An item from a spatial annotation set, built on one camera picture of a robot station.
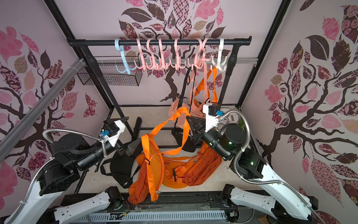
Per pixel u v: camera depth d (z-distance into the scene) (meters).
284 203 0.39
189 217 0.70
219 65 0.56
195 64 0.55
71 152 0.33
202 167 0.81
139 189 0.70
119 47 0.48
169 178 0.78
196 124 0.50
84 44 0.48
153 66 0.55
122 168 0.87
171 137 0.88
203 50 0.49
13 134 0.52
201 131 0.43
